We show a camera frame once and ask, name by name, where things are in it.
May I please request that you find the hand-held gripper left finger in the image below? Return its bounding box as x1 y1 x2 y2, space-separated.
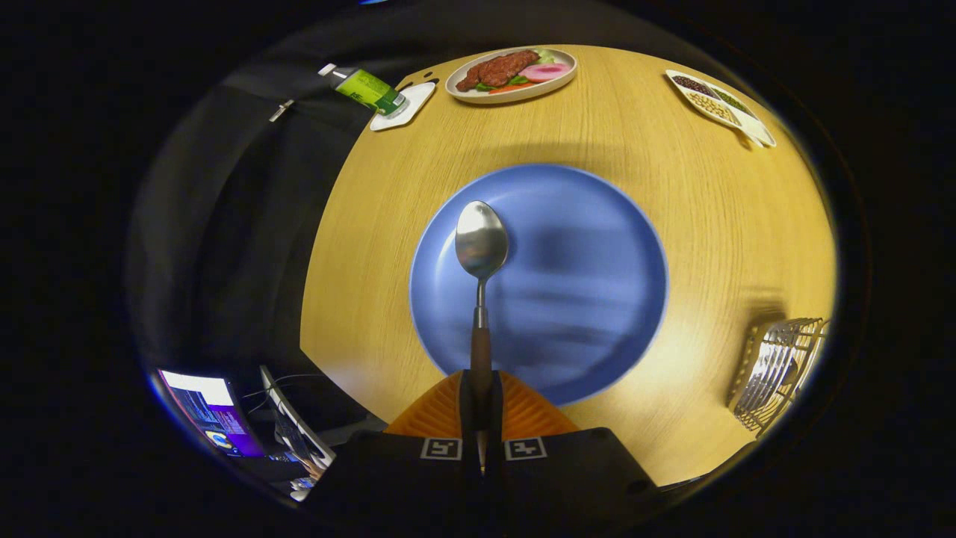
302 368 479 528

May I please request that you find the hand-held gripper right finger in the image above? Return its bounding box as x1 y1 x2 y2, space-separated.
482 368 664 528

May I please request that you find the spoon with wooden handle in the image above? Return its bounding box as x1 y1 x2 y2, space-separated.
455 200 509 389

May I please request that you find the blue round plate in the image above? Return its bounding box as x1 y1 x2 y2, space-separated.
409 164 669 406

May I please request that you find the white keyboard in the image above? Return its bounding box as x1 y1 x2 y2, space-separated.
259 365 337 468

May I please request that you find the lit computer screen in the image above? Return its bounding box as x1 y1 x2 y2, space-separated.
157 368 264 459

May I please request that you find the white square coaster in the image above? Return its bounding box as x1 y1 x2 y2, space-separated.
370 81 437 132

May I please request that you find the metal perforated basket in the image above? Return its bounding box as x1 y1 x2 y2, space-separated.
727 318 831 438

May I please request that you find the green label drink bottle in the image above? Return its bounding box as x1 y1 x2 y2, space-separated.
318 64 409 118

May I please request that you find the round plate with meat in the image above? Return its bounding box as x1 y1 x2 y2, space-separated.
445 47 578 104

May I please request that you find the white divided dish with beans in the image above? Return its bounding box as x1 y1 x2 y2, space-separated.
665 69 777 149

